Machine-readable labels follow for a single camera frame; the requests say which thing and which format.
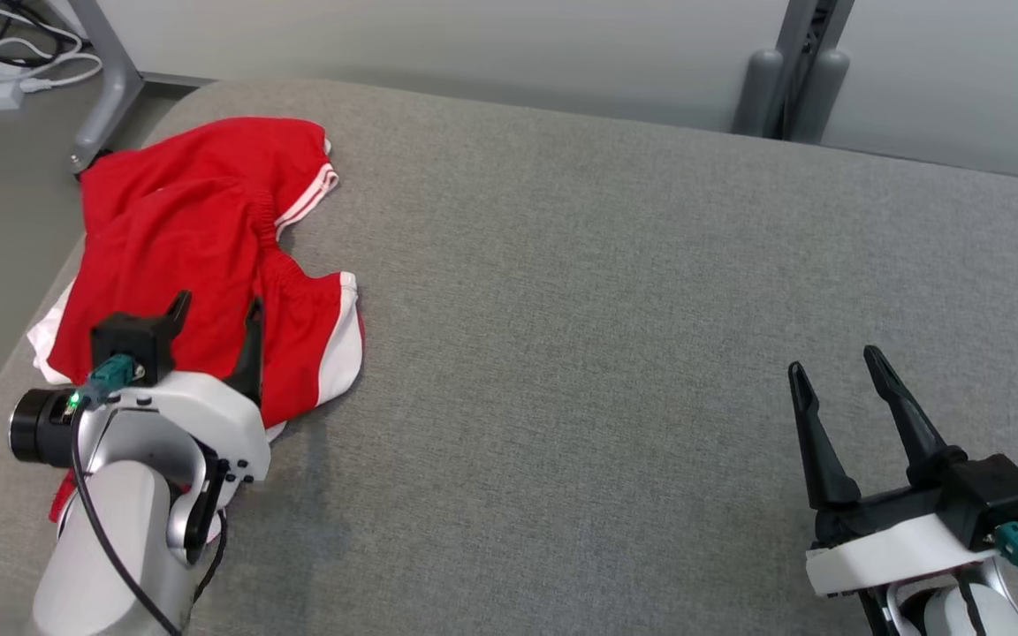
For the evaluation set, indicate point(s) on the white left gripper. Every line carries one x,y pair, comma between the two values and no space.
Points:
208,415

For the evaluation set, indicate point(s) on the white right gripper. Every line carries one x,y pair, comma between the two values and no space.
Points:
889,552

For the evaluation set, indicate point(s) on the red shorts with white panel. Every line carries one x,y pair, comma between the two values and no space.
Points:
297,336

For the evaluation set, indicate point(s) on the grey metal table leg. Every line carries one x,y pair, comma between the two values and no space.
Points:
111,53

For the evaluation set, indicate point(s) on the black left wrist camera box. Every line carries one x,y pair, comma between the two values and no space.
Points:
129,340

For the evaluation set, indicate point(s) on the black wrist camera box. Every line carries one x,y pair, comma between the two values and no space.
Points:
129,340
991,499

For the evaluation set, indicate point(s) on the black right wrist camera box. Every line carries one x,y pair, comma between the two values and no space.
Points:
991,499

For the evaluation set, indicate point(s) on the grey cylinder post foot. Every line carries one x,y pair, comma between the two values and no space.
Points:
823,97
758,93

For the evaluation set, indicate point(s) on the grey wall post bracket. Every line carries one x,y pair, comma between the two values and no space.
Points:
814,53

